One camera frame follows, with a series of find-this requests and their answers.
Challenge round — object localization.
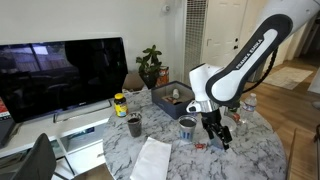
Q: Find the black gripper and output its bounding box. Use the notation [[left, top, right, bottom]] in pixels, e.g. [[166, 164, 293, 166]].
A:
[[201, 110, 232, 150]]

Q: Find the small red object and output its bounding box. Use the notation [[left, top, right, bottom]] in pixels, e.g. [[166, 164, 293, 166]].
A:
[[195, 144, 205, 149]]

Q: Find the metallic cup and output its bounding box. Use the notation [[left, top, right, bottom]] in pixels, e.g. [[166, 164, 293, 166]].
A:
[[178, 115, 197, 142]]

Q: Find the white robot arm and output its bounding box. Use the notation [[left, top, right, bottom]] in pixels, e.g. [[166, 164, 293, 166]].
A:
[[186, 0, 320, 150]]

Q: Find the dark grey cup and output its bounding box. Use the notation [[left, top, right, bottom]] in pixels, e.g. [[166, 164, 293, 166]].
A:
[[127, 112, 142, 137]]

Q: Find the small red-capped sauce bottle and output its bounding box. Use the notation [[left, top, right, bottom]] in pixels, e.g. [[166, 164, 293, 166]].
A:
[[231, 113, 240, 122]]

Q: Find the clear water bottle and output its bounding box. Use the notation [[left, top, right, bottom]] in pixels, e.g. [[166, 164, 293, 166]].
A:
[[241, 93, 257, 123]]

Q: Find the dark blue box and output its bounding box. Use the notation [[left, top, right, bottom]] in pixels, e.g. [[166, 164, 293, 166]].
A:
[[151, 81, 194, 119]]

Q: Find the white folded napkin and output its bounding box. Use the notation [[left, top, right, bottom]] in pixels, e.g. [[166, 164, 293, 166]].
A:
[[130, 137, 172, 180]]

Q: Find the orange snack box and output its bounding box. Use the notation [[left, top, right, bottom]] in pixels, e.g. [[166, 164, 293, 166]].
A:
[[156, 66, 169, 86]]

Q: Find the potted green plant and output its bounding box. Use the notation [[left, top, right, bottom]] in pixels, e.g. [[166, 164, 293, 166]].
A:
[[136, 45, 162, 89]]

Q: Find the yellow-lid supplement jar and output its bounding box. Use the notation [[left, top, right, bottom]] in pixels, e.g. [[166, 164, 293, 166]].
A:
[[114, 93, 128, 117]]

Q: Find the white tv stand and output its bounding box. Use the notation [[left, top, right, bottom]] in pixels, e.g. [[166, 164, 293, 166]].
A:
[[0, 100, 115, 179]]

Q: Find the black chair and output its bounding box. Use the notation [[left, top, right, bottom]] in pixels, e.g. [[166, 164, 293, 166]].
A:
[[0, 133, 69, 180]]

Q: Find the black television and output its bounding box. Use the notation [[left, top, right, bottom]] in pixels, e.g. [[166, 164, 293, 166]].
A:
[[0, 37, 128, 123]]

